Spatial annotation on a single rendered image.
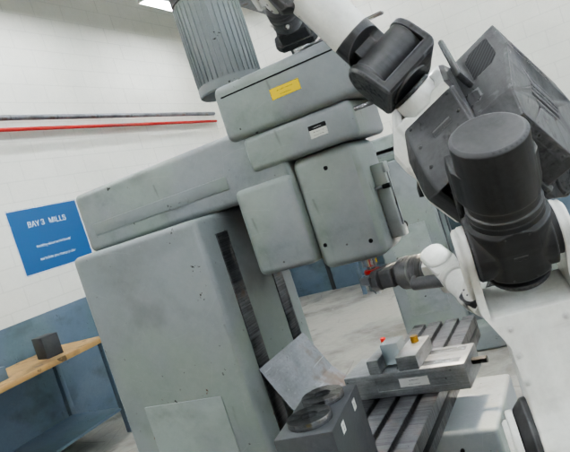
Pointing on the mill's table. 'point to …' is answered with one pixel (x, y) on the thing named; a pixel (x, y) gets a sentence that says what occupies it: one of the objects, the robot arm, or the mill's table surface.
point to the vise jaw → (414, 353)
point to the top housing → (285, 91)
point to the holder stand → (328, 422)
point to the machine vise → (369, 385)
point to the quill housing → (344, 203)
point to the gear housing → (313, 134)
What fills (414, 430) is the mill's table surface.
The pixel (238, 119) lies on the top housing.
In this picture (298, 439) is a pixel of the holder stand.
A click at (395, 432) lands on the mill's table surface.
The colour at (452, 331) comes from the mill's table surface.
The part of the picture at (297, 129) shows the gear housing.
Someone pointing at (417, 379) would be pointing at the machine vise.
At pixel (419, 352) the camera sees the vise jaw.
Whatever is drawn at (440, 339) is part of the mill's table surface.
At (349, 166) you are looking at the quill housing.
